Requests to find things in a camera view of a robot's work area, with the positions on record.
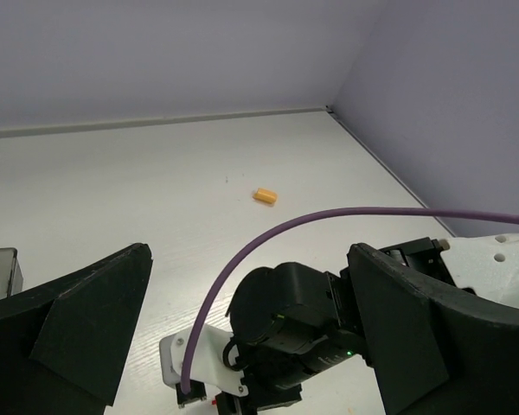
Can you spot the grey smoked plastic bin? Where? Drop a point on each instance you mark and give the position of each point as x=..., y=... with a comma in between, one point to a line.
x=11, y=280

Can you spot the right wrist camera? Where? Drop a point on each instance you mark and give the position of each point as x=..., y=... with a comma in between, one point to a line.
x=208, y=371

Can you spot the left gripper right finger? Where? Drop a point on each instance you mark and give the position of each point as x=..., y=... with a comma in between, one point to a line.
x=435, y=349

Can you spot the orange-yellow cap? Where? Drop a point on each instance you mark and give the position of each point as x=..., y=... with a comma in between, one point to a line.
x=265, y=196

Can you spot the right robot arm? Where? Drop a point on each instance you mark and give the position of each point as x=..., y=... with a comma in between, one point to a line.
x=290, y=307

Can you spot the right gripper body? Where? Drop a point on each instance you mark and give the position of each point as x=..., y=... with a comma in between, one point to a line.
x=274, y=379

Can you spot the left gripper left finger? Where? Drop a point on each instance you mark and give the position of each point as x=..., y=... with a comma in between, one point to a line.
x=64, y=344

